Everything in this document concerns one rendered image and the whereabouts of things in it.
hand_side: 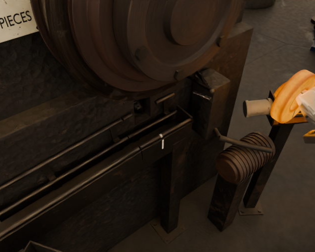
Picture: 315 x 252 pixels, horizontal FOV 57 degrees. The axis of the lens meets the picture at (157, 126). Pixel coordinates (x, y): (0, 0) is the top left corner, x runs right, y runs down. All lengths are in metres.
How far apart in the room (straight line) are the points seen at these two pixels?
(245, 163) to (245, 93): 1.21
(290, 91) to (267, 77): 1.63
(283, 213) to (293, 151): 0.44
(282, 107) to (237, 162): 0.32
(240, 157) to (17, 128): 0.73
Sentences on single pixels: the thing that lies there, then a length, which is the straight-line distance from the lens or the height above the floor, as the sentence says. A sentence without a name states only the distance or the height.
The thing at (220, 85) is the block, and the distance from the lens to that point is 0.93.
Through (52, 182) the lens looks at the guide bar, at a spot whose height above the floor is 0.68.
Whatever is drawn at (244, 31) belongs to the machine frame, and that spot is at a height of 0.87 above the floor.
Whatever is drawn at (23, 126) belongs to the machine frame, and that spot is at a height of 0.87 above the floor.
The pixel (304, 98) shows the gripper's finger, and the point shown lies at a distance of 0.86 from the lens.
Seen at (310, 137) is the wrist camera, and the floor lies 0.76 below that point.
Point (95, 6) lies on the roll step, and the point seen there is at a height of 1.15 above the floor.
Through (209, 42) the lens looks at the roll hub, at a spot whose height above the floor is 1.03.
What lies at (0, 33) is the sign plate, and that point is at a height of 1.08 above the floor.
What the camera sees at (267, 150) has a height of 0.56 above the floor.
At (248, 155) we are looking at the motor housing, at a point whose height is 0.53.
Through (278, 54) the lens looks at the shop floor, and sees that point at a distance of 2.77.
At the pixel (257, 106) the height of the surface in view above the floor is 0.69.
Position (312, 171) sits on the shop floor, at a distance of 1.87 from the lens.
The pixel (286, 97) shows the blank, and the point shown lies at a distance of 0.82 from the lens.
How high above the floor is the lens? 1.35
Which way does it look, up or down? 45 degrees down
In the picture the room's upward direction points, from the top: straight up
